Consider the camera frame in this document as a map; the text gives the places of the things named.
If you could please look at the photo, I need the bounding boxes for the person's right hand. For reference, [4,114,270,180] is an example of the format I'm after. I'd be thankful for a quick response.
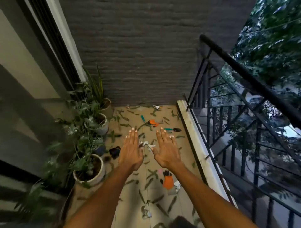
[152,127,183,169]

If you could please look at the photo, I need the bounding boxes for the green leaves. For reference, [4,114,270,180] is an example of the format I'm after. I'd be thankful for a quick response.
[107,103,203,228]

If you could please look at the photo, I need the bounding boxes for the green leafy potted plant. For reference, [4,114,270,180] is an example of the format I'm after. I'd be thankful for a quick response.
[67,82,111,132]
[46,132,105,188]
[14,162,69,221]

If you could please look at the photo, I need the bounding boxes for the dark blue round pot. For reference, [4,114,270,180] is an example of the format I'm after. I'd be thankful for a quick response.
[94,144,107,157]

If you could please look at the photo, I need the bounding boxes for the beige ribbed plant pot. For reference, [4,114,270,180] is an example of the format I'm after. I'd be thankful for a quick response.
[100,97,114,118]

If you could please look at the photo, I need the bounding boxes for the small black plastic pot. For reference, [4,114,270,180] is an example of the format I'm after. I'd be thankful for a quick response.
[109,146,122,160]

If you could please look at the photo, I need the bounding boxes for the person's left hand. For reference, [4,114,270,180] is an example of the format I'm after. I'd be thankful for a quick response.
[117,127,144,174]

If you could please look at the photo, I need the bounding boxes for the white round plant pot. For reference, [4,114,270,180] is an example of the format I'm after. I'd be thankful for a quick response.
[73,154,106,187]
[84,113,109,136]

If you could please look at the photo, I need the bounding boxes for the green trees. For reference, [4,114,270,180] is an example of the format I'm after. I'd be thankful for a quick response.
[209,0,301,146]

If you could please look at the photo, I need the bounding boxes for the black metal railing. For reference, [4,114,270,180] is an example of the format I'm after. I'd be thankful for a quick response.
[183,34,301,228]

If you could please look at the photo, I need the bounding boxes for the person's left forearm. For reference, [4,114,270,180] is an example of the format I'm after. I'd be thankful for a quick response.
[63,164,141,228]

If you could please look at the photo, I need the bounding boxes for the person's right forearm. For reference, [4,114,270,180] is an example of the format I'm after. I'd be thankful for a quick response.
[164,163,259,228]

